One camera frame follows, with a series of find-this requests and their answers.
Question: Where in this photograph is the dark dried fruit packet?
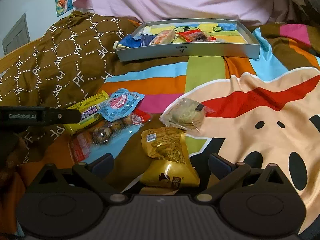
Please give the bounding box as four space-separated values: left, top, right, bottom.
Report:
190 31 208 42

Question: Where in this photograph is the clear round cake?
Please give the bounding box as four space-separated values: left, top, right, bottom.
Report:
160 98 215 132

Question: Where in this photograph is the red meat snack packet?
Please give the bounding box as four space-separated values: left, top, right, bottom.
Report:
176 30 218 42

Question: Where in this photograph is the blue sausage snack packet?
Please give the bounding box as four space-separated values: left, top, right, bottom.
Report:
98 88 145 122

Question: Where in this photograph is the brown PF patterned quilt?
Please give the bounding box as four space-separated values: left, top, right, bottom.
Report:
0 10 141 160

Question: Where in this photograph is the gold foil snack packet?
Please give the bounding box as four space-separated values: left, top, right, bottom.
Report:
140 127 200 190

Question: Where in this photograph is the orange white rice cracker pack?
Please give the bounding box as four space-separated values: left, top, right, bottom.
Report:
149 29 176 46

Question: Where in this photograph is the grey tray with cartoon liner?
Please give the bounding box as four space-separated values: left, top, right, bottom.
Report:
115 18 260 62

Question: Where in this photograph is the clear packet of braised eggs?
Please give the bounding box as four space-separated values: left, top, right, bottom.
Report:
69 109 152 164

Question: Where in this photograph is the white navy sachet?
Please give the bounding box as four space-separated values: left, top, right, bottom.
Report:
133 34 156 48

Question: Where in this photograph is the yellow snack packet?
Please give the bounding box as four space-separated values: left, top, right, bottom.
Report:
64 90 110 135

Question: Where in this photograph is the colourful cartoon bed sheet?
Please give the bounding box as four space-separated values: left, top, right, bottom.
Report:
97 24 319 239

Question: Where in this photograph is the grey door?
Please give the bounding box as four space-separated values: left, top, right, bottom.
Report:
2 14 30 55

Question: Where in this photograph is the wooden bed frame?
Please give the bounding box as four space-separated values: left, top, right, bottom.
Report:
0 38 41 73

